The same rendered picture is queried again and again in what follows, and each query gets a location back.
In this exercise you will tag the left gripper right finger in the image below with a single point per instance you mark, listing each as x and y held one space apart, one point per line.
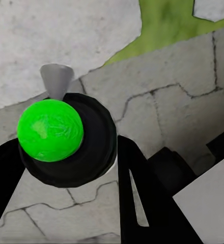
167 223

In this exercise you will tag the insectifuge atomizer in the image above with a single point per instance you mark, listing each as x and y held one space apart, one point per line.
68 139

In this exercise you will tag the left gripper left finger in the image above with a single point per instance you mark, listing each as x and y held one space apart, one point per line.
11 170

